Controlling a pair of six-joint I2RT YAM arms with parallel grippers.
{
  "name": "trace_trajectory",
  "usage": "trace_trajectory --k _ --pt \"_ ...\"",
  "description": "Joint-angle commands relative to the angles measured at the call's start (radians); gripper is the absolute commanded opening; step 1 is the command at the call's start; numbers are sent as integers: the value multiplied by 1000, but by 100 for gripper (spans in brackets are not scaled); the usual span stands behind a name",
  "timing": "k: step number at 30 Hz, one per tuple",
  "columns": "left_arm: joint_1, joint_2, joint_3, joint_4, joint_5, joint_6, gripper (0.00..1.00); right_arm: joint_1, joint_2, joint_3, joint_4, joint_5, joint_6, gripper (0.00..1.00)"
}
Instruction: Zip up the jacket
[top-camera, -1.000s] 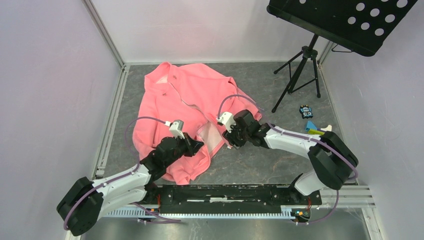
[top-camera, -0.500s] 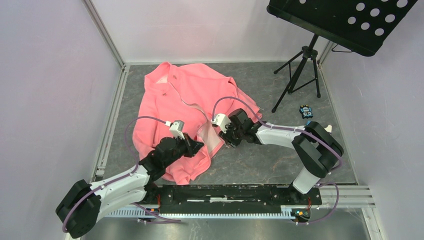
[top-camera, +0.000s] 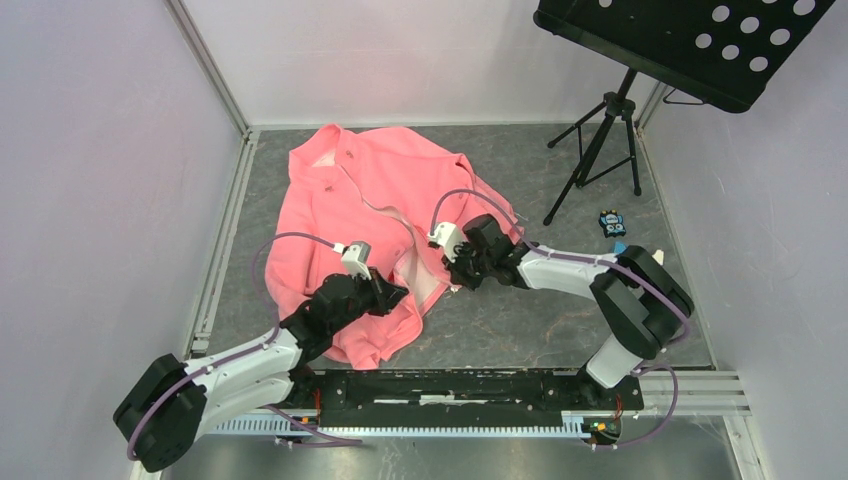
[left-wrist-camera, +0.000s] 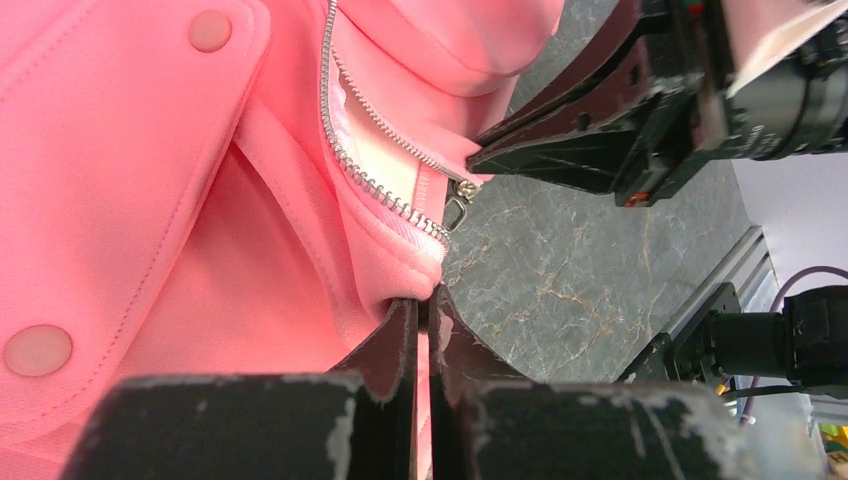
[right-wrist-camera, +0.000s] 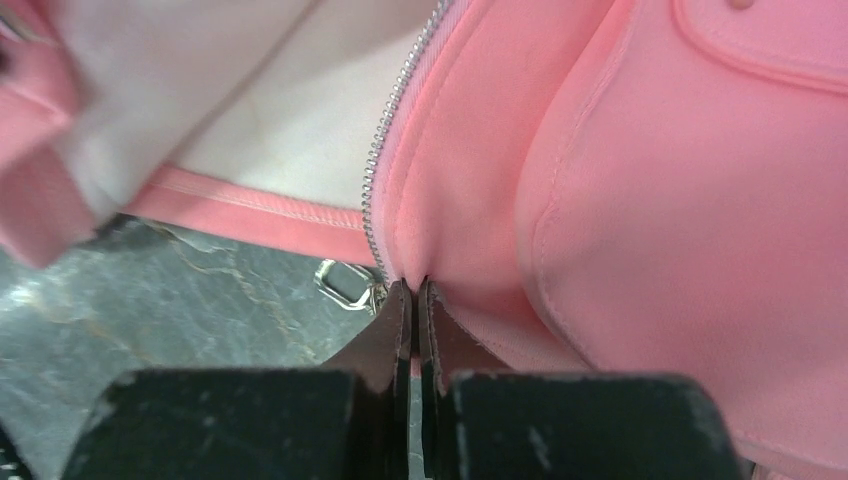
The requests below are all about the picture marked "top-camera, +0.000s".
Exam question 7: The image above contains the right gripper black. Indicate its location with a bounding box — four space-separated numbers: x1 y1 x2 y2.
441 237 493 292

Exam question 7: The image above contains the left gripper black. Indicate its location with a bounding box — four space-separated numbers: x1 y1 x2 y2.
329 266 408 334

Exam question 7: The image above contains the pink zip-up jacket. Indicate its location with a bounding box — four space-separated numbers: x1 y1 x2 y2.
264 124 517 370

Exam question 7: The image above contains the white object behind arm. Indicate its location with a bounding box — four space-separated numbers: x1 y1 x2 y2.
652 249 665 265

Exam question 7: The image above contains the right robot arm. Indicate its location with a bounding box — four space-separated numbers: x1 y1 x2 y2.
428 214 694 408

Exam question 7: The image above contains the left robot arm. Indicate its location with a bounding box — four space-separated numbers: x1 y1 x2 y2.
112 269 409 472

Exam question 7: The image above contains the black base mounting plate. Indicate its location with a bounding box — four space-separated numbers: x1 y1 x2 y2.
276 368 644 428

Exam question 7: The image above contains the small black blue toy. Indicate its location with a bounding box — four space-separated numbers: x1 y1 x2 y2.
598 210 627 238

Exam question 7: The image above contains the black music stand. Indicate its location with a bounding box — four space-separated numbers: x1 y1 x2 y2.
533 1 833 225

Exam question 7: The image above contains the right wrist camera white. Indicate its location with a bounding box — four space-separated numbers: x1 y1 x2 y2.
427 222 465 263

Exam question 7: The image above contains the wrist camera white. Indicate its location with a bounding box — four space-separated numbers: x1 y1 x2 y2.
341 241 372 280
427 222 465 263

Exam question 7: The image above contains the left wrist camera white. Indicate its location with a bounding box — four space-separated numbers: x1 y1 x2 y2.
341 241 372 280

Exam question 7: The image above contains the white slotted cable duct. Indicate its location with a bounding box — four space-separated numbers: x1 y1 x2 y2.
205 413 588 439

